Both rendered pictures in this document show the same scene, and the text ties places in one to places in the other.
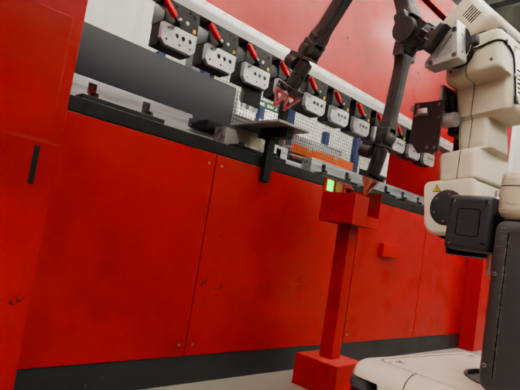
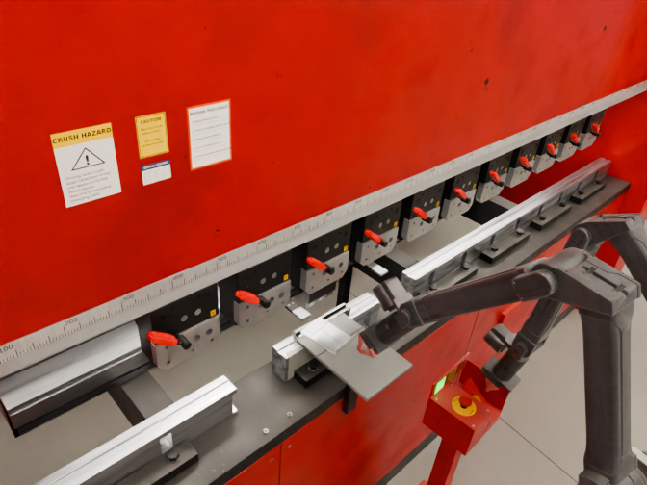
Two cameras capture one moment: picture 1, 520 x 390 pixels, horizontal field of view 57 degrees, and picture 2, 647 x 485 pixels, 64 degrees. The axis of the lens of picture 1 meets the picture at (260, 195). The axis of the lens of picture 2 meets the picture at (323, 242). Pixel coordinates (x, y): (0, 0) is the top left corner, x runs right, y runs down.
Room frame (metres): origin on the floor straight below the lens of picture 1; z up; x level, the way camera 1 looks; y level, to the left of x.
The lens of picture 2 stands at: (0.92, 0.14, 2.02)
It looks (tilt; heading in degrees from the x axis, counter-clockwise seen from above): 34 degrees down; 358
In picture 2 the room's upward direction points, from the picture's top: 5 degrees clockwise
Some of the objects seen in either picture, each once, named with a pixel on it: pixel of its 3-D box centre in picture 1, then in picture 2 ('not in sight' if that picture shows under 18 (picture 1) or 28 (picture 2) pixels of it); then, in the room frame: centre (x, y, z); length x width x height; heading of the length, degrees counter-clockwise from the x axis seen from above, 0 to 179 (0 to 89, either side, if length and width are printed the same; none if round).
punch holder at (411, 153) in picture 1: (408, 145); (563, 137); (2.99, -0.88, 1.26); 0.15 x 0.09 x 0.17; 134
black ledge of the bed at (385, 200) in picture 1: (338, 189); (451, 284); (2.46, -0.39, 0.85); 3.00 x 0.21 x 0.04; 134
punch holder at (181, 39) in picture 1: (174, 29); (178, 318); (1.73, 0.41, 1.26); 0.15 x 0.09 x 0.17; 134
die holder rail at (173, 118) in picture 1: (128, 108); (140, 448); (1.65, 0.50, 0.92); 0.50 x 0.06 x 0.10; 134
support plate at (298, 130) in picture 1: (270, 128); (353, 353); (1.93, 0.00, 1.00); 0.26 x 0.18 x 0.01; 44
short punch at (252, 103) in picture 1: (250, 99); (320, 288); (2.03, 0.10, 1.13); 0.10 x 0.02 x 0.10; 134
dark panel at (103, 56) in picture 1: (139, 95); not in sight; (2.23, 0.63, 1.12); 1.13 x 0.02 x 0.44; 134
